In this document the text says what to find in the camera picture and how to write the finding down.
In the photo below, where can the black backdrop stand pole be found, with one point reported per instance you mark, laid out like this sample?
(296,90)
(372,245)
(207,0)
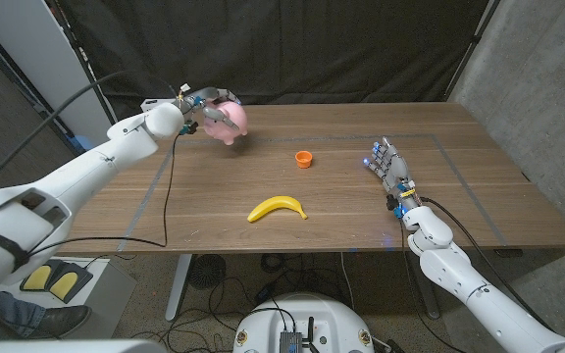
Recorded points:
(472,48)
(74,49)

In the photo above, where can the white pedal platform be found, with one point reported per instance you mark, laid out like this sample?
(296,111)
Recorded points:
(111,289)

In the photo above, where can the small orange cup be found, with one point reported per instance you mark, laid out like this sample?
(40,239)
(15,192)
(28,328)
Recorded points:
(303,159)

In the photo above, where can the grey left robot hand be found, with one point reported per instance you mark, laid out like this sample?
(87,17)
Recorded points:
(191,110)

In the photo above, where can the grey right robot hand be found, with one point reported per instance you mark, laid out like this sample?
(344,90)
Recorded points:
(396,169)

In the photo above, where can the black round floor fan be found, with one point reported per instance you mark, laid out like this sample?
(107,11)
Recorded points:
(206,270)

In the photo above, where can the white table leg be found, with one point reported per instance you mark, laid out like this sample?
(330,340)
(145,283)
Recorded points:
(178,289)

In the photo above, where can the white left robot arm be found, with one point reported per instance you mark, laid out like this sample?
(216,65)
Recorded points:
(91,166)

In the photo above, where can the white power strip box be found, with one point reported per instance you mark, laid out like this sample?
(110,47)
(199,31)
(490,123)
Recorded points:
(149,103)

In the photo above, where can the person leg in blue jeans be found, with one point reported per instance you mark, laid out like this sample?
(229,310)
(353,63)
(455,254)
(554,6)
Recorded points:
(13,318)

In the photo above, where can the pink plastic piggy bank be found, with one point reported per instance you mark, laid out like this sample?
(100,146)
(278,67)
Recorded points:
(236,115)

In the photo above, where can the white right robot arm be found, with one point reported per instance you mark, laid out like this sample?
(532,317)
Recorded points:
(459,279)

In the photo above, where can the black leather shoe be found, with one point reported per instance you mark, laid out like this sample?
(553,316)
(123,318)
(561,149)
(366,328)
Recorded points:
(62,319)

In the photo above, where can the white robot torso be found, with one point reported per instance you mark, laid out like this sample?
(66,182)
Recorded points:
(307,314)

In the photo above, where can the black backdrop curtain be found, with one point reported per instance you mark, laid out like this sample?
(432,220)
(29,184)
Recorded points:
(312,49)

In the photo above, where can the yellow toy banana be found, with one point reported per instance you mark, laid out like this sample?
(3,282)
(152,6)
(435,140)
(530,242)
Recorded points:
(275,203)

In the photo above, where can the tall white panel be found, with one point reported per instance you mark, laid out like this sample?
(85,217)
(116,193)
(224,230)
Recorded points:
(32,49)

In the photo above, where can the grey table leg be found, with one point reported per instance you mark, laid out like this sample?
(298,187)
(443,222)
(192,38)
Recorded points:
(427,294)

